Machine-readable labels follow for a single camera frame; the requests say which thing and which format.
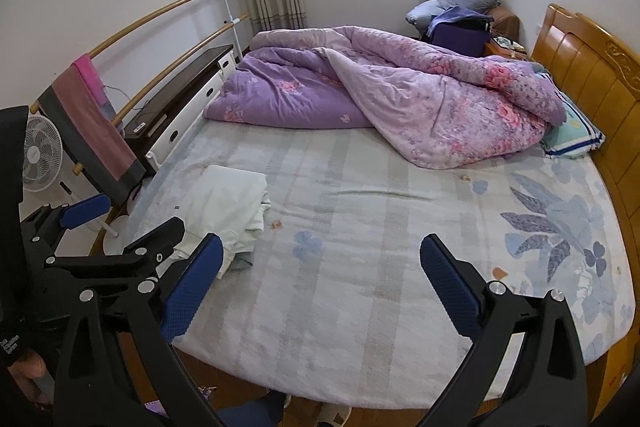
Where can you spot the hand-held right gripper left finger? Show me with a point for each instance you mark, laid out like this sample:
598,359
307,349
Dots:
192,287

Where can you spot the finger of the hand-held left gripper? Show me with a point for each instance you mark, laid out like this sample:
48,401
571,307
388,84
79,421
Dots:
85,210
160,234

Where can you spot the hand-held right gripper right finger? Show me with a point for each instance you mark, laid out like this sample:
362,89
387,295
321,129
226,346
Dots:
450,292

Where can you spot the white snap-button jacket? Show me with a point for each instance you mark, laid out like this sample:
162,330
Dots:
230,202

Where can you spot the person's left hand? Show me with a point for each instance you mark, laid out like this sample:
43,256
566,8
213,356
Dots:
27,367

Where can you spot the white standing fan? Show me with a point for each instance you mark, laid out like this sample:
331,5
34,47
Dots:
42,152

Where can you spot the mauve towel with grey border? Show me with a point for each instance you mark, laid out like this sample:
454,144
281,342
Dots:
100,147

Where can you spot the bed with floral sheet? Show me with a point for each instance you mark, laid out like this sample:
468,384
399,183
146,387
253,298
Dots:
375,257

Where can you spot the person's leg in jeans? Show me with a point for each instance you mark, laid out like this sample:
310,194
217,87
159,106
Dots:
265,412

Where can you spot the white drawer cabinet dark top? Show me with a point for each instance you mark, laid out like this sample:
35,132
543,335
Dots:
190,72

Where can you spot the white slipper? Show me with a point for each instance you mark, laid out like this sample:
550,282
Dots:
334,417

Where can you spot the purple floral quilt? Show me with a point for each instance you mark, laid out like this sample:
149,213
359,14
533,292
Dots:
400,107

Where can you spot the teal striped pillow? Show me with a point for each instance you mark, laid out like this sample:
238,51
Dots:
575,132

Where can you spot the wooden nightstand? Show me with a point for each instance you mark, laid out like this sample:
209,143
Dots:
500,52

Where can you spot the dark purple cloth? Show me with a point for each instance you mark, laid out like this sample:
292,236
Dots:
460,39

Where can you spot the brown armchair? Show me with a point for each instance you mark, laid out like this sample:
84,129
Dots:
507,24

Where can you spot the wooden double wall barre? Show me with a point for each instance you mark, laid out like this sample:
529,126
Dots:
228,6

